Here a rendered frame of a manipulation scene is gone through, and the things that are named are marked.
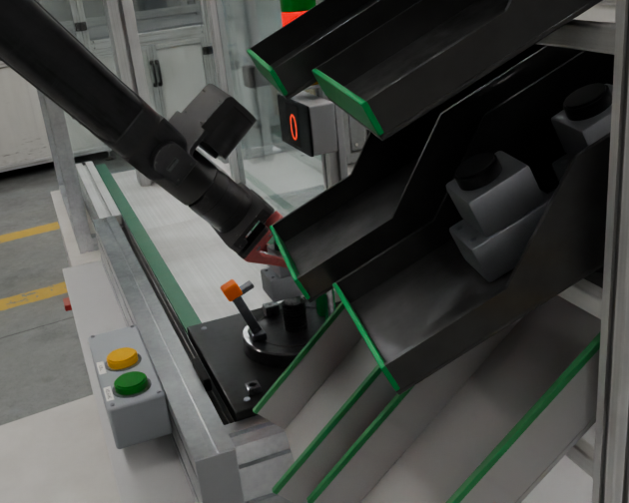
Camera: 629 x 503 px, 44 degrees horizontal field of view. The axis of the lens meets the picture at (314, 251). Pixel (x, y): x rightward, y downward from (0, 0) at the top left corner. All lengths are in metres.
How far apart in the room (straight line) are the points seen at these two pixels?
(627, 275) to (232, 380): 0.58
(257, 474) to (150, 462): 0.20
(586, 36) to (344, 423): 0.37
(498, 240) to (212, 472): 0.46
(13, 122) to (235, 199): 5.25
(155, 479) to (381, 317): 0.51
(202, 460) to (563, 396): 0.43
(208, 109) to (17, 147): 5.30
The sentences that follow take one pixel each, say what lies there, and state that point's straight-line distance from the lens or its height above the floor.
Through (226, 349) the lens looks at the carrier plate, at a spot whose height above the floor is 0.97.
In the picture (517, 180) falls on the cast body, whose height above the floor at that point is 1.30.
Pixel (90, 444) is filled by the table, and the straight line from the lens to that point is 1.09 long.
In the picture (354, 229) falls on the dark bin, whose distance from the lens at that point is 0.66.
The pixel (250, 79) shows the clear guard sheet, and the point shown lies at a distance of 1.49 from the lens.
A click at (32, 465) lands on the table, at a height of 0.86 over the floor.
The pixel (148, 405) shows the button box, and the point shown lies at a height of 0.95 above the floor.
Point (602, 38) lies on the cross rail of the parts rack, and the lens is 0.46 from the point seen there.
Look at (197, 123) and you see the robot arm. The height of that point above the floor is 1.28.
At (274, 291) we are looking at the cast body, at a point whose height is 1.06.
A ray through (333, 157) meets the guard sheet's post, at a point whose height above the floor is 1.15.
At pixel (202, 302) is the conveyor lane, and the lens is 1.28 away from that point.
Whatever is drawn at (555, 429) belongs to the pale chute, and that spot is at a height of 1.14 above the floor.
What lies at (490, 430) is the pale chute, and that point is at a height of 1.10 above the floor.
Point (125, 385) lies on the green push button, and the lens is 0.97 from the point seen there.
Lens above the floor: 1.45
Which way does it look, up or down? 22 degrees down
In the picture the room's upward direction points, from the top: 6 degrees counter-clockwise
